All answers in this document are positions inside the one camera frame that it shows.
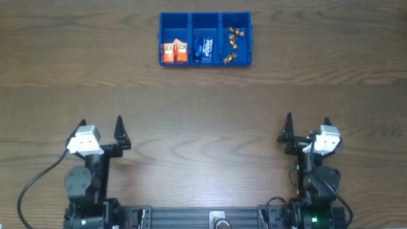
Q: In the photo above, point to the blue tray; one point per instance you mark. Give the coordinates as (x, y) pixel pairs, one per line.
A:
(178, 25)

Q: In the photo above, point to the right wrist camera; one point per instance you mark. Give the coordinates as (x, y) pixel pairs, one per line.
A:
(324, 140)

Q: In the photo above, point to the orange candy box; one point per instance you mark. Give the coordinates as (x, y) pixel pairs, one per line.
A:
(176, 41)
(168, 52)
(182, 52)

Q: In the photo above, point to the blue candy pack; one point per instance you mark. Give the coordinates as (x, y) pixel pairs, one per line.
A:
(207, 49)
(198, 47)

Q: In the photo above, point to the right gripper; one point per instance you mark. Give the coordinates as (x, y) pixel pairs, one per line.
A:
(297, 144)

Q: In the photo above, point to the gold wrapped candy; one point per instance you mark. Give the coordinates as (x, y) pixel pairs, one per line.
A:
(236, 31)
(233, 41)
(230, 58)

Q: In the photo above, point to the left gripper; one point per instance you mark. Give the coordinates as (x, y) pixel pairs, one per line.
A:
(112, 150)

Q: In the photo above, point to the mounting rail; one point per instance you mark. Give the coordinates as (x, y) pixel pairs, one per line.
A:
(184, 217)

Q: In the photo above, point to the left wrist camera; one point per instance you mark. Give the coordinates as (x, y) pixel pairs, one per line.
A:
(84, 140)

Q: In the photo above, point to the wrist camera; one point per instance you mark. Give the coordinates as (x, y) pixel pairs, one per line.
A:
(324, 140)
(84, 140)

